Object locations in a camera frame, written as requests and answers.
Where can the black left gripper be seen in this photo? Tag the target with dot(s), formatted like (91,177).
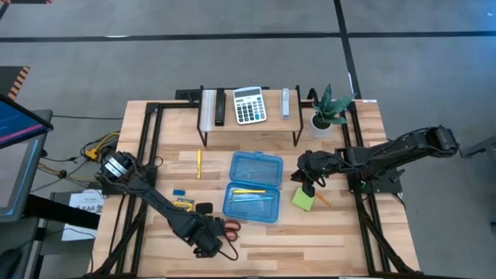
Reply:
(207,240)

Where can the black monitor stand base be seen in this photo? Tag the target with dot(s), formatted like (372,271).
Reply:
(58,211)

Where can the blue eraser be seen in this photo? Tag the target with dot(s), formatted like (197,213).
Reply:
(179,192)

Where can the green sticky note pad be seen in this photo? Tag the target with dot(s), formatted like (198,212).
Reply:
(303,200)

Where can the black stapler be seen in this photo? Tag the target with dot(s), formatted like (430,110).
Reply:
(220,106)

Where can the teal pen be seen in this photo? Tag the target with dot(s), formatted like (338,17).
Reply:
(252,198)

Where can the wooden shelf riser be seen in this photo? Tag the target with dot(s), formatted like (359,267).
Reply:
(271,124)

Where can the yellow marker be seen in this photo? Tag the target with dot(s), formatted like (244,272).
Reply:
(199,164)

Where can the potted plant in white pot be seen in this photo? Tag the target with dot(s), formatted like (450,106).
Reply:
(327,112)

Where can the black aluminium table frame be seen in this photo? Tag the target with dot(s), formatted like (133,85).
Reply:
(152,106)

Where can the white printed paper sheet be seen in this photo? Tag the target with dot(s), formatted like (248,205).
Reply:
(83,201)

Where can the yellow crayon box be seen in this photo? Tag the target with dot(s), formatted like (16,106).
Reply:
(185,203)

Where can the grey stand leg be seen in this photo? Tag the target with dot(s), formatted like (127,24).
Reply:
(480,149)

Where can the hazard striped floor plate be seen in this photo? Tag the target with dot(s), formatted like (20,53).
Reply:
(15,81)

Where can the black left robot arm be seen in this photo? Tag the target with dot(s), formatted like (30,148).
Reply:
(162,205)

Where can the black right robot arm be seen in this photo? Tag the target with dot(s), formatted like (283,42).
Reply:
(391,153)

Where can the dark computer screen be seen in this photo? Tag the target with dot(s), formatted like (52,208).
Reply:
(19,124)

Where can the blue plastic pencil case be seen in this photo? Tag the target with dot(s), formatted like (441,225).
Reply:
(253,170)

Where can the grey desk calculator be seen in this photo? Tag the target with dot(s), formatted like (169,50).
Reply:
(250,105)

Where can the orange pencil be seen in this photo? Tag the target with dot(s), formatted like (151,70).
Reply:
(325,201)

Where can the black power strip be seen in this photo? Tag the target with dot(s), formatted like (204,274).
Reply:
(188,95)

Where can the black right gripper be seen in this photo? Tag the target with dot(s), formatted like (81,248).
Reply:
(317,164)

